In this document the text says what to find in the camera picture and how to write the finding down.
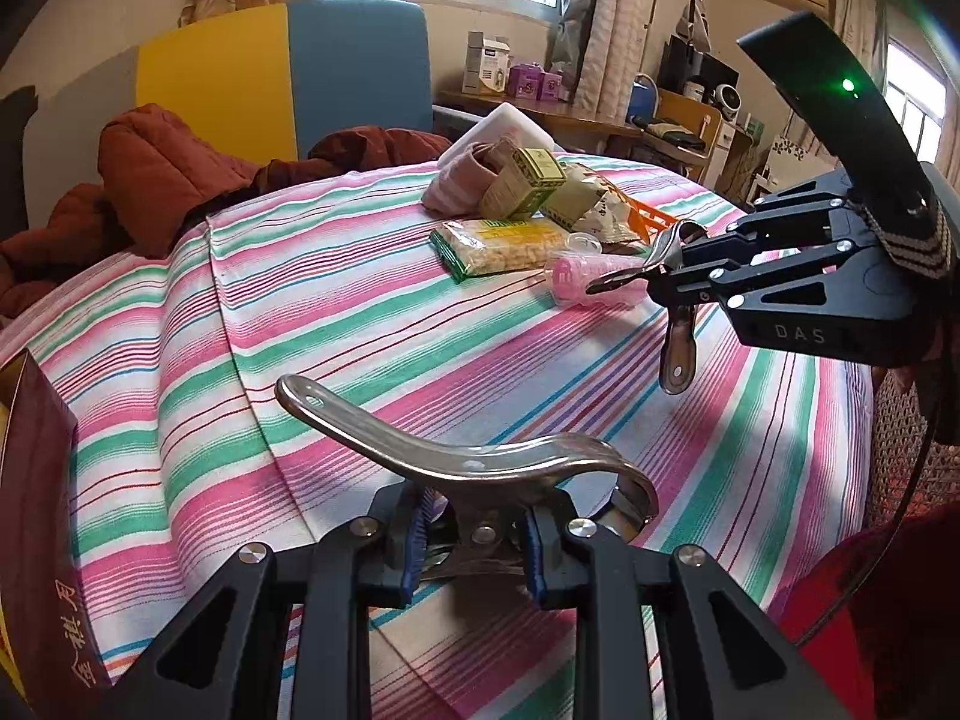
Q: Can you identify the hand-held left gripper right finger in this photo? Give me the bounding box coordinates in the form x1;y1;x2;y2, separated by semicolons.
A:
523;497;857;720

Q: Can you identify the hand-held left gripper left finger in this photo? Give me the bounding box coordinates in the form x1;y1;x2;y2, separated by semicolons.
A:
94;481;436;720

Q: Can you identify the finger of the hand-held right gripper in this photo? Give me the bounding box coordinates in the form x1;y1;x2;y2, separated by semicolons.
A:
645;240;871;323
679;169;856;267

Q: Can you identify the steel spring clip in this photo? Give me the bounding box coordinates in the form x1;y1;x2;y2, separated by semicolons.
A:
275;373;661;582
587;220;700;396

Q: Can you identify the orange plastic basket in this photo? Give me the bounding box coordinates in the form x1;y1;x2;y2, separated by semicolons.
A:
600;172;687;241

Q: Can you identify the green and gold small box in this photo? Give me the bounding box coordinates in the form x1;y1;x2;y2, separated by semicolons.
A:
478;146;567;220

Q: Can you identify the green cracker packet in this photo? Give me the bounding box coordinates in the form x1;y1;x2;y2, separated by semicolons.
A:
429;216;571;284

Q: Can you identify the pink cloth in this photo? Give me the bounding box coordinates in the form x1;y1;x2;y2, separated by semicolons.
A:
420;136;518;215

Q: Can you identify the dark red gift box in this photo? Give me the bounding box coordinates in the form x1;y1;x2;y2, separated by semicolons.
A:
0;349;128;720

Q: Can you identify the desktop with striped tablecloth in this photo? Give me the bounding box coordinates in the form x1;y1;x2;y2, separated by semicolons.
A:
0;152;878;720

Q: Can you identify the light wooden cabinet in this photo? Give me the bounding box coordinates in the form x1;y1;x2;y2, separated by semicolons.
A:
656;90;725;181

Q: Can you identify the folding table with clothes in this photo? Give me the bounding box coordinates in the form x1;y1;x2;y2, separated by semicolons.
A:
630;116;710;166

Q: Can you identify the woven rattan seat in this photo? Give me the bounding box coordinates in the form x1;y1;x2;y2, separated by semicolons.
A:
862;367;960;530

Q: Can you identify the small side window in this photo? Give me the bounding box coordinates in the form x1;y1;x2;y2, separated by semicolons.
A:
885;41;946;162

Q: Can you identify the blue plastic bucket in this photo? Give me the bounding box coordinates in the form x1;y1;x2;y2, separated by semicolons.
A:
628;75;659;121

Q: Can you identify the wooden desk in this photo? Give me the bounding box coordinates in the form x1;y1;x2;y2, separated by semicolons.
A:
435;88;642;147

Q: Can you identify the floral curtain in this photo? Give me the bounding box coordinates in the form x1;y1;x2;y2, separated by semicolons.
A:
547;0;661;121

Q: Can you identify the person's red clothing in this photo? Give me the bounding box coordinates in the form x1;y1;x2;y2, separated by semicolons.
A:
776;506;960;720

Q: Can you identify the white grey carton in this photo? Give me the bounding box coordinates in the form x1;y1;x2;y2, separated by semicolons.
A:
461;31;512;97

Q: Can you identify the blue chair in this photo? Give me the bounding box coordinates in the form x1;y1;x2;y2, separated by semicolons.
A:
287;0;481;162

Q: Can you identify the dark red jacket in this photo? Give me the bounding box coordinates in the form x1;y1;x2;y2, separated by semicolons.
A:
0;103;455;320

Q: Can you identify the yellow chair back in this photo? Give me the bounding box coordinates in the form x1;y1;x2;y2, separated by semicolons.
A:
135;4;301;162

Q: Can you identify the grey chair back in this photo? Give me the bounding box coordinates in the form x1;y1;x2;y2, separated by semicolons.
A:
22;45;140;233

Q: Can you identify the black cable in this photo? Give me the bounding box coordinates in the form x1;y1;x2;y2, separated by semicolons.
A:
795;360;950;650

